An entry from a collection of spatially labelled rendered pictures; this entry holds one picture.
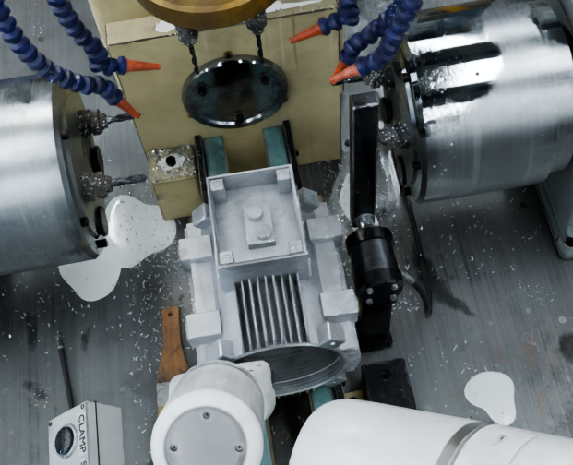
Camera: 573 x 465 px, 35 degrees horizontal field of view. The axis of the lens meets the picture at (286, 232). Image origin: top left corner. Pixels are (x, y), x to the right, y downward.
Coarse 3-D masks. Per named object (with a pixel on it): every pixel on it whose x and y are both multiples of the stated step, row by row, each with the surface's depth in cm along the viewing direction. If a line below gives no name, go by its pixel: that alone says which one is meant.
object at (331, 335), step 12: (300, 192) 109; (312, 192) 109; (204, 204) 108; (312, 204) 108; (192, 216) 109; (204, 216) 108; (204, 228) 109; (324, 324) 100; (336, 324) 101; (324, 336) 100; (336, 336) 100; (216, 348) 100; (228, 348) 100; (324, 384) 111; (336, 384) 112
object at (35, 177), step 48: (0, 96) 110; (48, 96) 109; (0, 144) 106; (48, 144) 106; (0, 192) 106; (48, 192) 107; (96, 192) 113; (0, 240) 109; (48, 240) 110; (96, 240) 119
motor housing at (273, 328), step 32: (192, 224) 112; (320, 256) 107; (192, 288) 108; (256, 288) 102; (288, 288) 102; (320, 288) 105; (224, 320) 103; (256, 320) 99; (288, 320) 98; (320, 320) 102; (256, 352) 114; (288, 352) 114; (320, 352) 112; (352, 352) 104; (288, 384) 113; (320, 384) 111
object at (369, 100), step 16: (352, 96) 95; (368, 96) 95; (352, 112) 95; (368, 112) 95; (352, 128) 98; (368, 128) 98; (352, 144) 100; (368, 144) 100; (352, 160) 103; (368, 160) 103; (352, 176) 106; (368, 176) 106; (352, 192) 109; (368, 192) 109; (352, 208) 112; (368, 208) 113; (352, 224) 116
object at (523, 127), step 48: (480, 0) 116; (432, 48) 108; (480, 48) 108; (528, 48) 108; (384, 96) 128; (432, 96) 107; (480, 96) 107; (528, 96) 108; (384, 144) 115; (432, 144) 108; (480, 144) 109; (528, 144) 110; (432, 192) 114; (480, 192) 118
